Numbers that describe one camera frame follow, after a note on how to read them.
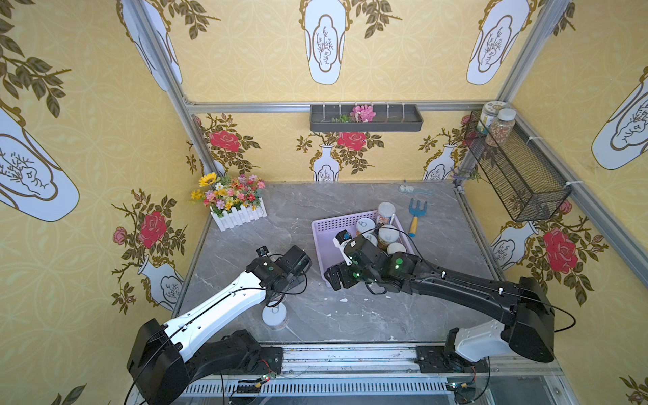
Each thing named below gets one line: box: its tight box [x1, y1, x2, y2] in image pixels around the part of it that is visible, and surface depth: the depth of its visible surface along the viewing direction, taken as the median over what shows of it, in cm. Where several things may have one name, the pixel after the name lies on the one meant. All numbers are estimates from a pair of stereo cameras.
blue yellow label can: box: [378, 201, 396, 226], surface depth 96 cm
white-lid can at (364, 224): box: [356, 217, 377, 234], surface depth 102 cm
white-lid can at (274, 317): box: [261, 302, 288, 331], surface depth 80 cm
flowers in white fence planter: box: [190, 172, 268, 233], surface depth 99 cm
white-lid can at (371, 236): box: [361, 229, 378, 248], surface depth 97 cm
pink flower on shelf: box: [349, 103, 377, 123], surface depth 90 cm
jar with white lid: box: [485, 108, 518, 147], surface depth 82 cm
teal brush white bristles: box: [398, 184, 434, 196], surface depth 120 cm
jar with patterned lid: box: [476, 100, 508, 134], surface depth 87 cm
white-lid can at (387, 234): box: [378, 224, 400, 251], surface depth 96 cm
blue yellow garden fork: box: [408, 198, 428, 238], surface depth 112 cm
